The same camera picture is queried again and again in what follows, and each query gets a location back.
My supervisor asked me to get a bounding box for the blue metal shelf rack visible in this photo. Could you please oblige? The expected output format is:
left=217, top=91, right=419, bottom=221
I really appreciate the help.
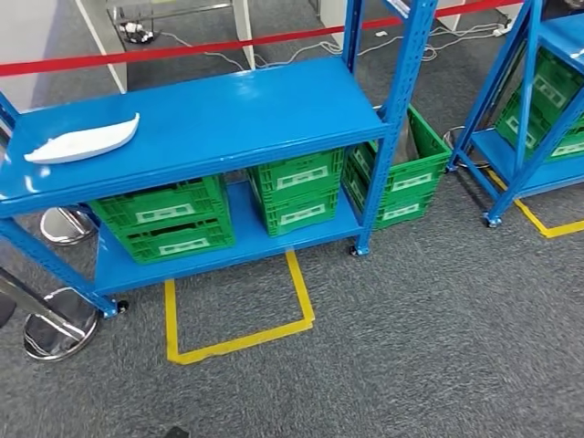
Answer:
left=446, top=0, right=584, bottom=230
left=0, top=0, right=440, bottom=320

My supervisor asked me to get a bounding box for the white plastic trim part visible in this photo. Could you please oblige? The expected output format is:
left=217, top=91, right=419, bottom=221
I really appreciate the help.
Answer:
left=23, top=112, right=141, bottom=165

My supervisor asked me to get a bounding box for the white desk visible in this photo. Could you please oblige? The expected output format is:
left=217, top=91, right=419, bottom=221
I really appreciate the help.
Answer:
left=318, top=0, right=463, bottom=48
left=74, top=0, right=257, bottom=96

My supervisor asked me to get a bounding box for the red barrier belt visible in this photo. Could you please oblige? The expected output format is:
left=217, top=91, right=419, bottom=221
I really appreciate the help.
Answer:
left=0, top=0, right=525, bottom=78

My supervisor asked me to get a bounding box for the black power strip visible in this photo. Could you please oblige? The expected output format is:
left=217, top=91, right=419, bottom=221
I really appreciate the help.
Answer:
left=115, top=21, right=159, bottom=46

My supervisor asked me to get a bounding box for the dark-base barrier stanchion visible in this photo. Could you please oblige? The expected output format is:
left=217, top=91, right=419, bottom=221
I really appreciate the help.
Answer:
left=0, top=293, right=18, bottom=331

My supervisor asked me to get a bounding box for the white floor cable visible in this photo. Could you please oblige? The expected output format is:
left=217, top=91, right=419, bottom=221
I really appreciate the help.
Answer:
left=254, top=21, right=503, bottom=70
left=158, top=30, right=248, bottom=74

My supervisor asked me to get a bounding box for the grey coiled floor cable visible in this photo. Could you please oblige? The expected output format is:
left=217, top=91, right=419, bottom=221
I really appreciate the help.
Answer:
left=441, top=125, right=491, bottom=172

